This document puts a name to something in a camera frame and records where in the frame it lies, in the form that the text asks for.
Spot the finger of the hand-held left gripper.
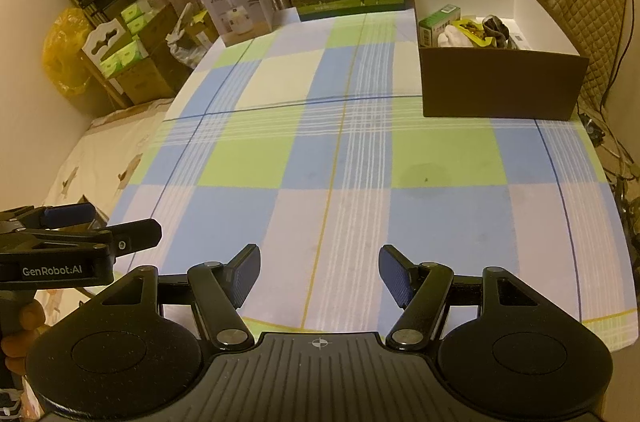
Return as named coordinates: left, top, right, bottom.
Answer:
left=0, top=202, right=96, bottom=230
left=0, top=218, right=163, bottom=259

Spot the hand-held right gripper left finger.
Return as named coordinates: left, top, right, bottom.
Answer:
left=97, top=243, right=262, bottom=351

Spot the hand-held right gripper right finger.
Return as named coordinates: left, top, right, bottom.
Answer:
left=378, top=245, right=546, bottom=351

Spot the brown cardboard box white inside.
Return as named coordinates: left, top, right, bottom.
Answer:
left=410, top=0, right=591, bottom=120

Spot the white mesh pouch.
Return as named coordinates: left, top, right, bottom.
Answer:
left=434, top=22, right=473, bottom=50

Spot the green toothpaste box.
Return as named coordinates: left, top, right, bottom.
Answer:
left=418, top=5, right=462, bottom=49

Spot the yellow snack pouch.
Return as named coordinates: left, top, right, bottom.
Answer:
left=452, top=16, right=488, bottom=48

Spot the dark sock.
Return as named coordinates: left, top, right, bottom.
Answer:
left=480, top=15, right=516, bottom=50

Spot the person's left hand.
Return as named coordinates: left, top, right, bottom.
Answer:
left=0, top=302, right=46, bottom=375

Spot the beige printed bedsheet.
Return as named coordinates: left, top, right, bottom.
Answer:
left=37, top=97, right=176, bottom=403

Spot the checked tablecloth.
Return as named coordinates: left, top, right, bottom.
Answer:
left=107, top=7, right=626, bottom=353

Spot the large brown cardboard box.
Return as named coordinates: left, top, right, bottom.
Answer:
left=107, top=2, right=178, bottom=106

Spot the yellow plastic bag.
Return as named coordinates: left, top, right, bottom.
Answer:
left=41, top=7, right=108, bottom=113

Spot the stack of green tissue packs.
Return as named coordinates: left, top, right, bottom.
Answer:
left=100, top=0, right=161, bottom=78

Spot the bin with trash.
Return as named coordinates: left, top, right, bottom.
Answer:
left=167, top=2, right=221, bottom=70

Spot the white humidifier box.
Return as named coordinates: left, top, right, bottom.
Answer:
left=199, top=0, right=275, bottom=48

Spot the dark equipment with cables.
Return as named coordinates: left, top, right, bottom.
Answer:
left=580, top=102, right=640, bottom=223

